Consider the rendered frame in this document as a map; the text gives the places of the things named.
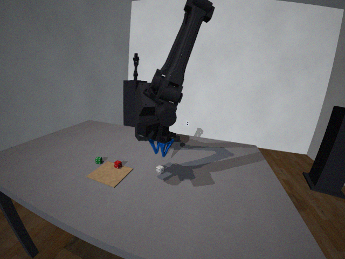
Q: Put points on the tan mat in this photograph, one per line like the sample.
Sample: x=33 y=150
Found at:
x=109 y=175

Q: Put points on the green die with white pips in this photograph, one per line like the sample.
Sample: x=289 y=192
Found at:
x=98 y=160

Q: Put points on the red die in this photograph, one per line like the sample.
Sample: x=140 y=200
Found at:
x=117 y=164

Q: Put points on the white die with black pips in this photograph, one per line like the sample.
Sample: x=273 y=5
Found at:
x=160 y=169

